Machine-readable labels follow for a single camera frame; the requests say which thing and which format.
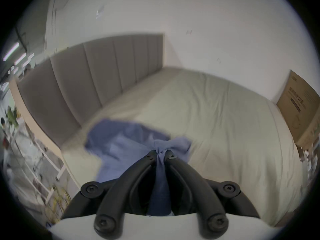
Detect white metal rack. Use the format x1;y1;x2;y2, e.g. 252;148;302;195
4;124;67;206

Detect blue shirt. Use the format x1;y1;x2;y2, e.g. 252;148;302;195
85;118;192;216

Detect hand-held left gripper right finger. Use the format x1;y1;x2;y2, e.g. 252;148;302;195
165;150;260;237

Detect bed with pale green sheet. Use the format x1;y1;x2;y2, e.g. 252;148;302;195
61;66;309;227

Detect grey padded headboard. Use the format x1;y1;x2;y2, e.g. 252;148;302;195
9;33;164;159

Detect brown cardboard carton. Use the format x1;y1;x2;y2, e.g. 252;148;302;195
276;70;320;148

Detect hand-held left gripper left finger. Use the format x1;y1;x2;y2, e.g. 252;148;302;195
61;150;157;238

